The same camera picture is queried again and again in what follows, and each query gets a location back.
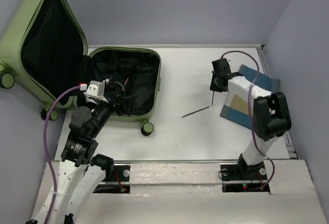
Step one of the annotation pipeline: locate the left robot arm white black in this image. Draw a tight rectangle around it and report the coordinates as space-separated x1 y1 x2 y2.
29 92 126 223

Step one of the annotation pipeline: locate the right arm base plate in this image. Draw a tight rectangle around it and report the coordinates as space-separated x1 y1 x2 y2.
218 163 270 193

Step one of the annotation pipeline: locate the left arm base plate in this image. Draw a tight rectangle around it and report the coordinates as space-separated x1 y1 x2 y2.
94 164 131 194

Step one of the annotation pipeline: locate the green open suitcase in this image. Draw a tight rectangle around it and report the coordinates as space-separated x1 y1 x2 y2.
1 0 161 136

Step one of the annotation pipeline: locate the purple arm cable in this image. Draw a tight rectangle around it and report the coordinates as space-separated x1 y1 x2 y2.
221 50 276 191
42 84 85 224

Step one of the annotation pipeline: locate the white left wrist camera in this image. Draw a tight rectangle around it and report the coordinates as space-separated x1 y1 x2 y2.
84 81 107 102

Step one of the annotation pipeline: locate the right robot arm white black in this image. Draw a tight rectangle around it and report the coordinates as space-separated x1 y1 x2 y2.
210 58 291 181

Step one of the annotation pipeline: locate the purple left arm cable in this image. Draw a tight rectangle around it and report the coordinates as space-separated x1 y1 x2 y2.
42 84 85 224

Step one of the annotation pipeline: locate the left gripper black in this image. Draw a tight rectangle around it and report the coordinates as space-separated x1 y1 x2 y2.
90 90 138 137

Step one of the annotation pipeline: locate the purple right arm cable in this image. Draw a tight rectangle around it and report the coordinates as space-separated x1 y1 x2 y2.
221 50 276 191

